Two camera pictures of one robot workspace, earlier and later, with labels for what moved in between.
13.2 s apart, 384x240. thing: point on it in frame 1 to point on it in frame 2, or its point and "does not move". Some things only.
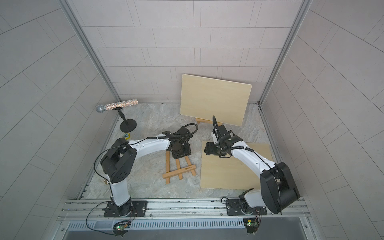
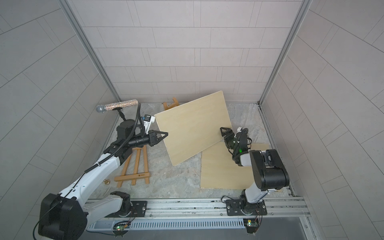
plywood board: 228,172 does not move
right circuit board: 251,224 does not move
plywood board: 203,98 to 194,127
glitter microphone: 101,108 does not move
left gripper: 188,151 to 152,138
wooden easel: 179,170 to 134,177
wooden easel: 206,121 to 166,107
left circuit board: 121,228 does not move
